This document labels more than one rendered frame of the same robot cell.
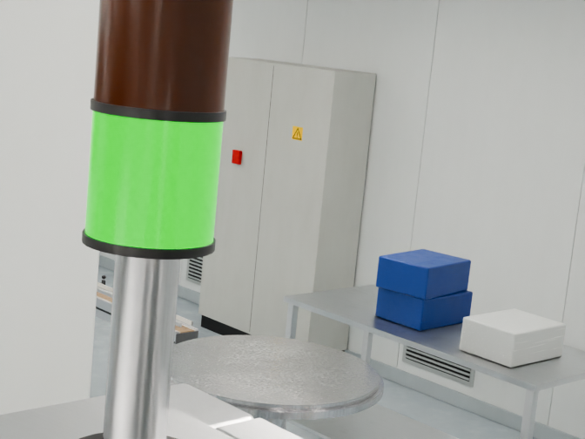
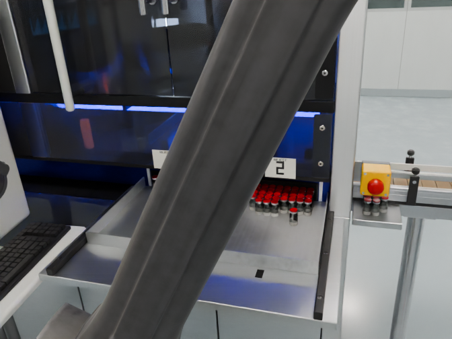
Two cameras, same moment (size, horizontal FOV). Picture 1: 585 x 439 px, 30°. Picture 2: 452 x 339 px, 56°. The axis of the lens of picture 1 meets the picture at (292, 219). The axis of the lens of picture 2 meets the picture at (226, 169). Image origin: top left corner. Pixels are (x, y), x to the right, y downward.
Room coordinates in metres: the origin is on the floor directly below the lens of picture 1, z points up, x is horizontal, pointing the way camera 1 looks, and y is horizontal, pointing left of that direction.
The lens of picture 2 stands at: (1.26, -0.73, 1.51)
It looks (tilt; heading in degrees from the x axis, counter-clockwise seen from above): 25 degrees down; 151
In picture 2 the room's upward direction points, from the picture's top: 3 degrees counter-clockwise
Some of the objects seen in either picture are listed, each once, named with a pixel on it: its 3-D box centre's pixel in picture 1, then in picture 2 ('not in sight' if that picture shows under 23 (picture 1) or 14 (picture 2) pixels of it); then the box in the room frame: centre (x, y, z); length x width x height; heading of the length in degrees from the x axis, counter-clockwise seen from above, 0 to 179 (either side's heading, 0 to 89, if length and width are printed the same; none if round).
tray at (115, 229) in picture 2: not in sight; (158, 210); (0.22, -0.39, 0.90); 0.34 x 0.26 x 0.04; 134
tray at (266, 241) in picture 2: not in sight; (274, 222); (0.47, -0.15, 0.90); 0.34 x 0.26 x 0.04; 134
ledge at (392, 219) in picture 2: not in sight; (376, 211); (0.55, 0.15, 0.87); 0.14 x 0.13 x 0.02; 134
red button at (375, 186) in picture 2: not in sight; (375, 185); (0.60, 0.07, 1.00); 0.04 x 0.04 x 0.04; 44
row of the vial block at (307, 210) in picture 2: not in sight; (280, 204); (0.41, -0.09, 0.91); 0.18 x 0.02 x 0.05; 44
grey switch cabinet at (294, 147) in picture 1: (279, 207); not in sight; (7.76, 0.10, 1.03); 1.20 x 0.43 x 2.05; 44
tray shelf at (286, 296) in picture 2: not in sight; (206, 238); (0.40, -0.32, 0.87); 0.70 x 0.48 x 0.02; 44
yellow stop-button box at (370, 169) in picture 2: not in sight; (374, 178); (0.57, 0.11, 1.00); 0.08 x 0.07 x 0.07; 134
